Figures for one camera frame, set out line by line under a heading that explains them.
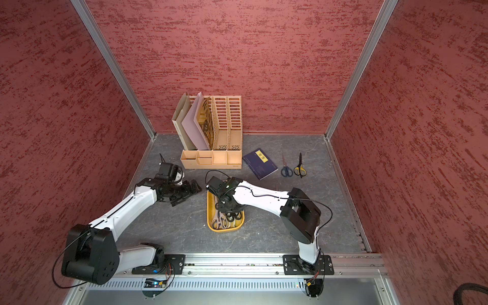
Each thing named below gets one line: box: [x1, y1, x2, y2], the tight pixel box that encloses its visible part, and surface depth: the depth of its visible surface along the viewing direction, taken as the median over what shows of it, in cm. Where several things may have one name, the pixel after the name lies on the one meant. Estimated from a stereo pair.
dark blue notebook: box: [242, 147, 279, 181], surface depth 109 cm
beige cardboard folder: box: [171, 91, 197, 151], surface depth 92 cm
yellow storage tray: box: [206, 190, 245, 232], surface depth 85 cm
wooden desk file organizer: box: [180, 95, 243, 170], surface depth 106 cm
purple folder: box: [181, 91, 211, 151], surface depth 94 cm
